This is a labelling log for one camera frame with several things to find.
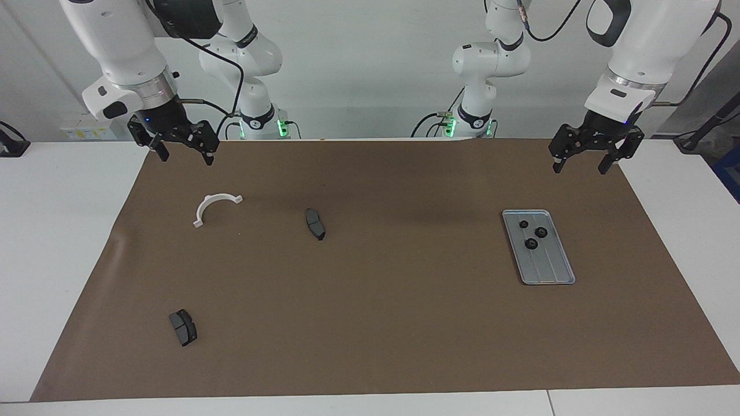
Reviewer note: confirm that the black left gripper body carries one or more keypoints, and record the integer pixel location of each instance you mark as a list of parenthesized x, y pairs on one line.
[(607, 132)]

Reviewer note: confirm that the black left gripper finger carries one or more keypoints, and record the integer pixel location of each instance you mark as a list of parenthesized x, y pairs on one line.
[(631, 143), (563, 143)]

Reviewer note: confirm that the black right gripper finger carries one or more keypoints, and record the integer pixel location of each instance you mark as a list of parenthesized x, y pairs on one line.
[(141, 132), (209, 136)]

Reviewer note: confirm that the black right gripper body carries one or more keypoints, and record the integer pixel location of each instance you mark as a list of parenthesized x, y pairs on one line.
[(165, 118)]

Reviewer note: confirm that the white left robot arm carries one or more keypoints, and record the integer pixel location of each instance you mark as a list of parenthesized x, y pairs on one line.
[(653, 40)]

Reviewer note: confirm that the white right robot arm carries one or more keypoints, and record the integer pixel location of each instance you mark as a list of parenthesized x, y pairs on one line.
[(115, 40)]

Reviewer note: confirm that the silver metal tray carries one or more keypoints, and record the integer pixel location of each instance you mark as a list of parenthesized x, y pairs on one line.
[(549, 268)]

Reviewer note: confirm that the white power socket box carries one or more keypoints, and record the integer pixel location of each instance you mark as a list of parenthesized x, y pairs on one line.
[(75, 132)]

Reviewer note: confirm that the black stand pole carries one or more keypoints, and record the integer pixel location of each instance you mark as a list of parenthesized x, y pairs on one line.
[(702, 130)]

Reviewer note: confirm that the blue crate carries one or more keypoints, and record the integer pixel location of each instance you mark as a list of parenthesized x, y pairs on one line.
[(729, 173)]

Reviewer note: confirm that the dark grey brake pad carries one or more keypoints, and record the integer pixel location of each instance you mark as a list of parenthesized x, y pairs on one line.
[(184, 329), (315, 222)]

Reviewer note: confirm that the brown table mat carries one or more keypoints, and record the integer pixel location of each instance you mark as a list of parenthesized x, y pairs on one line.
[(404, 323)]

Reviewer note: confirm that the white curved plastic bracket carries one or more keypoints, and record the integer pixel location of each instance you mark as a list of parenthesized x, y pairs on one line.
[(203, 207)]

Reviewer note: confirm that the black clamp mount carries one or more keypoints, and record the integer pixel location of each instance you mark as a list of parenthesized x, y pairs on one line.
[(11, 147)]

